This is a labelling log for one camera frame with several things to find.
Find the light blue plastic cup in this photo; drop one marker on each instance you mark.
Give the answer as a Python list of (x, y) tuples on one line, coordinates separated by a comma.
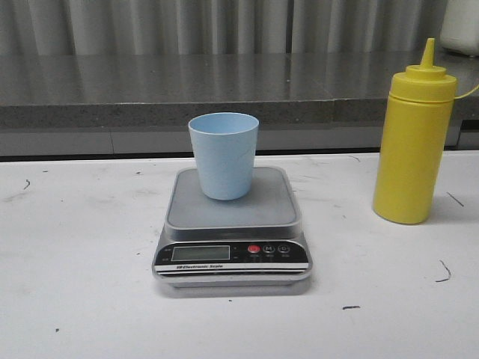
[(224, 146)]

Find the grey stone counter shelf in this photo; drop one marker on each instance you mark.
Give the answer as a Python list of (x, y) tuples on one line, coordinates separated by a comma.
[(295, 91)]

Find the silver electronic kitchen scale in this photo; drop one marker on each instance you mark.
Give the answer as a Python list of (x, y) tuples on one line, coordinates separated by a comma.
[(251, 246)]

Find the yellow squeeze bottle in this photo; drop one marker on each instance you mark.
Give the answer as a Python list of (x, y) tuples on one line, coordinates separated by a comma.
[(417, 117)]

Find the white container in background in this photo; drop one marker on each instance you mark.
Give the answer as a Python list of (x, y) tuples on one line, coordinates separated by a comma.
[(459, 32)]

